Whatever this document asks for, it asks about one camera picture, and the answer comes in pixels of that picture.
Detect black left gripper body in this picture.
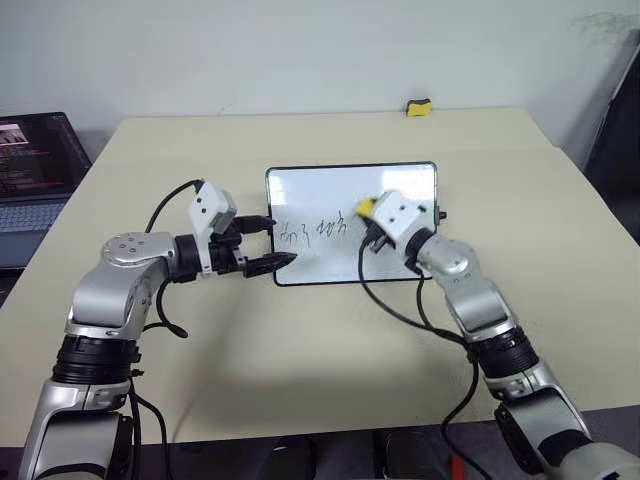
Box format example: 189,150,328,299
207,218,250,279

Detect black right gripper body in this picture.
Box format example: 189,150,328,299
368,225,400,254

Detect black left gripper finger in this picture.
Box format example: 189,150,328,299
235,214,276,237
243,251,298,279

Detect black-framed whiteboard with drawings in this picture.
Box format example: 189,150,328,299
264,160,448,288

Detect dark rounded shape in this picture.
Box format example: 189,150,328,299
239,433,329,480

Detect open grey laptop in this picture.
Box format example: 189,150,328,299
0,111,94,271

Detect black upright panel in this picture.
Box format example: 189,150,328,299
558,37,640,224

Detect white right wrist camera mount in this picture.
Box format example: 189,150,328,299
372,189,432,247

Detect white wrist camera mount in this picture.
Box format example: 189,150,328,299
187,179,239,279
372,189,432,247

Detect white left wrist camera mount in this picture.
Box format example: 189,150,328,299
187,179,239,279

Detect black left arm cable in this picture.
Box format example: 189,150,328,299
127,178,206,480

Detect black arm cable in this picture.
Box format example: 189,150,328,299
127,178,206,480
357,234,497,480

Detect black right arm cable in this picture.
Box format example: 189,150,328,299
357,234,497,480

